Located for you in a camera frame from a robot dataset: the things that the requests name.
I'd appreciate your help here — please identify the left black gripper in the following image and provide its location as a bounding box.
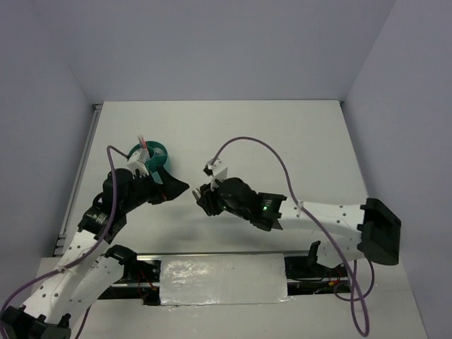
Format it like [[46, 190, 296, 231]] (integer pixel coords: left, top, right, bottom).
[[121, 164, 189, 213]]

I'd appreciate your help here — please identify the pink pen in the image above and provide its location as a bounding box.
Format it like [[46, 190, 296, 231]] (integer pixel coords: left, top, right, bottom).
[[142, 135, 148, 150]]

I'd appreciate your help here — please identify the pink white mini stapler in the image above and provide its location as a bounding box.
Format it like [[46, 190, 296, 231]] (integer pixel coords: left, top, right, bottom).
[[192, 190, 201, 200]]

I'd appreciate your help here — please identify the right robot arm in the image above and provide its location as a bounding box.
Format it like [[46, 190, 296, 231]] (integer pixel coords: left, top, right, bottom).
[[193, 177, 402, 276]]

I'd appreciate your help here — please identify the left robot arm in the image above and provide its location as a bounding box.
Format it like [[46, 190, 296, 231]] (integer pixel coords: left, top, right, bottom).
[[1, 166, 189, 338]]

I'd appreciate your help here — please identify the teal round divided container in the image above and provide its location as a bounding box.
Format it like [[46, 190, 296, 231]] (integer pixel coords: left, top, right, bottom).
[[128, 141, 170, 183]]

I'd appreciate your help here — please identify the silver foil base cover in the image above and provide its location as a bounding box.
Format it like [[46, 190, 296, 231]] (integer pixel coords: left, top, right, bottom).
[[160, 254, 289, 306]]

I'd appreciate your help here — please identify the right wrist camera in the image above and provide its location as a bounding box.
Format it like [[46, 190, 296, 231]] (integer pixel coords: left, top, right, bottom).
[[203, 157, 228, 191]]

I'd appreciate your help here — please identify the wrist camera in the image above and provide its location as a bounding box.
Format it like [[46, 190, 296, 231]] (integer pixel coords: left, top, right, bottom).
[[126, 148, 150, 177], [203, 157, 228, 191]]

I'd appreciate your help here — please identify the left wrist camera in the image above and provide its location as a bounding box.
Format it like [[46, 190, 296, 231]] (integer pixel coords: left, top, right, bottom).
[[126, 148, 150, 177]]

